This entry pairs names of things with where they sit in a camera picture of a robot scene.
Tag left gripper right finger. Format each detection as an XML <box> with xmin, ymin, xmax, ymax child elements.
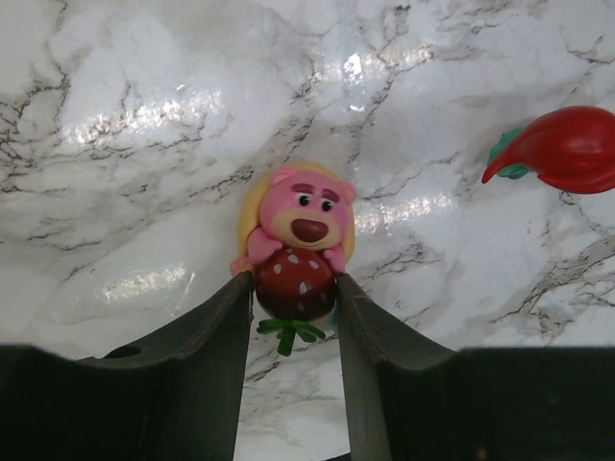
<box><xmin>337</xmin><ymin>275</ymin><xmax>614</xmax><ymax>460</ymax></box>

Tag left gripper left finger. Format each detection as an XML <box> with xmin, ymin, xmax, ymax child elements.
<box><xmin>1</xmin><ymin>274</ymin><xmax>252</xmax><ymax>460</ymax></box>

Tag red cap toy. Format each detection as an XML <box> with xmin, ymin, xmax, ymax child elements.
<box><xmin>481</xmin><ymin>106</ymin><xmax>614</xmax><ymax>194</ymax></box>

